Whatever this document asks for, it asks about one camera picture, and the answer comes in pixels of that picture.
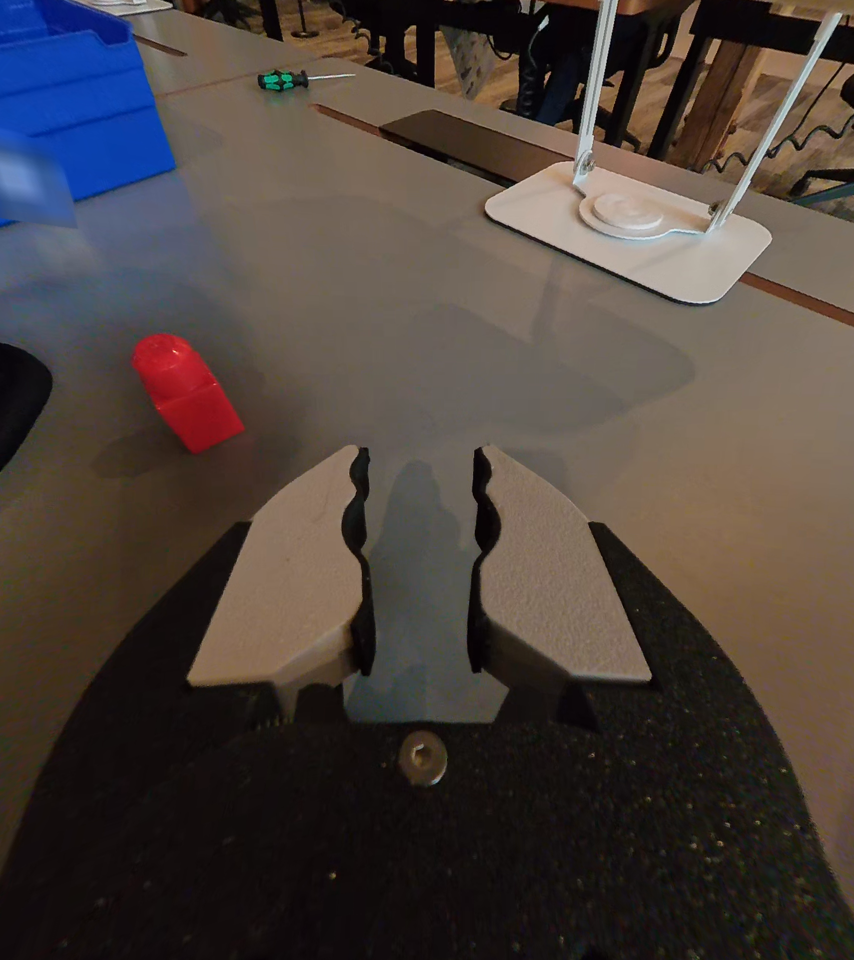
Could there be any blue bin with white label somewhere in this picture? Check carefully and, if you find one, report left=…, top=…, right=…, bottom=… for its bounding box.
left=0, top=0, right=177, bottom=246

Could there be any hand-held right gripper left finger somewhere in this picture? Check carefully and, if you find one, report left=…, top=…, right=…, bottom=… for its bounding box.
left=187, top=444, right=377, bottom=690

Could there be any wooden desk leg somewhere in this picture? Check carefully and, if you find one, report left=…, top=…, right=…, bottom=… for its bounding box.
left=669, top=36, right=767, bottom=171

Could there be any red single-stud mega block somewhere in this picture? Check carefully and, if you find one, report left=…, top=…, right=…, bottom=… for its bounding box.
left=132, top=333, right=246, bottom=456

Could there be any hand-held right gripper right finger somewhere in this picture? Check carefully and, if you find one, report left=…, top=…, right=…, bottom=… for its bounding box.
left=468, top=443, right=654, bottom=685

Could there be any green-handled screwdriver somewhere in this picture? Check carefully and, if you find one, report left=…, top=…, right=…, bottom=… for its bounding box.
left=256, top=68, right=357, bottom=93

